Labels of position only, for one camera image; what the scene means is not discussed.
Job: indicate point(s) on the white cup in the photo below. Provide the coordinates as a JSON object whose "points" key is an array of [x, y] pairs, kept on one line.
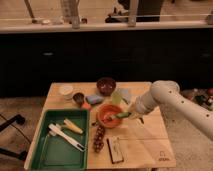
{"points": [[66, 91]]}

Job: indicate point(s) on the black chair base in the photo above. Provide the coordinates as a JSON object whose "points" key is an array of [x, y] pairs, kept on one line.
{"points": [[11, 128]]}

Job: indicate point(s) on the grey blue cloth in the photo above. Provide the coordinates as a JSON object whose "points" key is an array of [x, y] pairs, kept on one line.
{"points": [[126, 95]]}

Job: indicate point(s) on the green pepper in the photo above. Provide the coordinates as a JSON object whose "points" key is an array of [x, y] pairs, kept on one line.
{"points": [[118, 116]]}

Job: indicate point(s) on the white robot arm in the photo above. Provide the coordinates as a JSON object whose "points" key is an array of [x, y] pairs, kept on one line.
{"points": [[168, 92]]}

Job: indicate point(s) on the dark red bowl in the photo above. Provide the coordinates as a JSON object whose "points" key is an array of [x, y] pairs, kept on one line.
{"points": [[106, 85]]}

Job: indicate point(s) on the green plastic cup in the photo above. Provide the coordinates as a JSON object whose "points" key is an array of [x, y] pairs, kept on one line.
{"points": [[116, 97]]}

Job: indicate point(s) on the bunch of dark grapes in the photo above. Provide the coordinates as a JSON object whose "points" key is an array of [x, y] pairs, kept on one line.
{"points": [[98, 139]]}

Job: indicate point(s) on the yellow corn cob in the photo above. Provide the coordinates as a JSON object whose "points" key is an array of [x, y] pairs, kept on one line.
{"points": [[72, 126]]}

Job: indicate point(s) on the small dark metal cup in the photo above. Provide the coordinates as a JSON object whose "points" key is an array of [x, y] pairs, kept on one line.
{"points": [[79, 99]]}

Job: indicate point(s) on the white kitchen utensil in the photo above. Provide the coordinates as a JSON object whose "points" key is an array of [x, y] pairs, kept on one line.
{"points": [[69, 139]]}

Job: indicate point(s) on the small orange fruit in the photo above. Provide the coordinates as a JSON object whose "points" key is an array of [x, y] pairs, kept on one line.
{"points": [[86, 106]]}

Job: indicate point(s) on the orange bowl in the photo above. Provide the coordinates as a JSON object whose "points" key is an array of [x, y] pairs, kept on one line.
{"points": [[105, 113]]}

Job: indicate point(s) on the green plastic tray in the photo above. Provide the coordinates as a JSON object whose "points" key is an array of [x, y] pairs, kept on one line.
{"points": [[54, 153]]}

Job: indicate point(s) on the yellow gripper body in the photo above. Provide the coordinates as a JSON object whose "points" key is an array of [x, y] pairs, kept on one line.
{"points": [[133, 114]]}

